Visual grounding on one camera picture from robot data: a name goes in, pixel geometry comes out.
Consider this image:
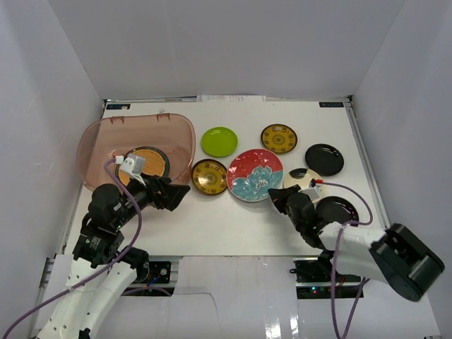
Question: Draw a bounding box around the blue-green glazed plate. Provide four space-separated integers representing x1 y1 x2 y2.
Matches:
114 145 172 188

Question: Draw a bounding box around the orange woven bamboo plate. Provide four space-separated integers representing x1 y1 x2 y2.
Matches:
118 148 166 186

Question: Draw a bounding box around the red plate with teal flower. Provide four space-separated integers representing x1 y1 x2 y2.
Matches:
227 148 284 203

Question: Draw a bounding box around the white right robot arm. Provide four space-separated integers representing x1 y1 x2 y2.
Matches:
268 185 445 302

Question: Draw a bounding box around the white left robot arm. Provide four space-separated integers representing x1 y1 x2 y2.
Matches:
37 175 190 338

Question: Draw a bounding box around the yellow patterned plate near bin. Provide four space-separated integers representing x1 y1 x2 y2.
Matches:
191 159 227 196

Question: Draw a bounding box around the pink translucent plastic bin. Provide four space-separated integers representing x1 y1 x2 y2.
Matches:
76 113 196 191

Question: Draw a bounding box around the black plate near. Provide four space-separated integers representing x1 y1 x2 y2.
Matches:
316 196 359 225

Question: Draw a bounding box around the cream and black plate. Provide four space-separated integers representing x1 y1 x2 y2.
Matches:
282 168 322 192

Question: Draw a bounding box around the black plate far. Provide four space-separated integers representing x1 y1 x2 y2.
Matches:
304 143 345 177

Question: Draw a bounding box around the yellow patterned plate far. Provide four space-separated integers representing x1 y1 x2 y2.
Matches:
260 124 298 155

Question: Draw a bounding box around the lime green plate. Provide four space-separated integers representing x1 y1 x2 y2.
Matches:
201 126 239 157

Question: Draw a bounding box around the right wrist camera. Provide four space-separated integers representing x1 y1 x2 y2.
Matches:
302 179 323 203

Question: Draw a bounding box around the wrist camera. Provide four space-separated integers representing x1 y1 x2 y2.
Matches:
114 153 145 186
302 179 323 203

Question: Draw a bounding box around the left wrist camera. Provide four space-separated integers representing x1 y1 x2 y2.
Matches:
114 153 145 186

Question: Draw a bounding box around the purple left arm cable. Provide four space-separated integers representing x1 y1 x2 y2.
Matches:
0 157 174 339

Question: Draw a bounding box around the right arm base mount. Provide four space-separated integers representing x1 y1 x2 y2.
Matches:
290 257 364 300

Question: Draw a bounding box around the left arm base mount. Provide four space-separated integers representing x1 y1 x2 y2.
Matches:
121 257 179 297

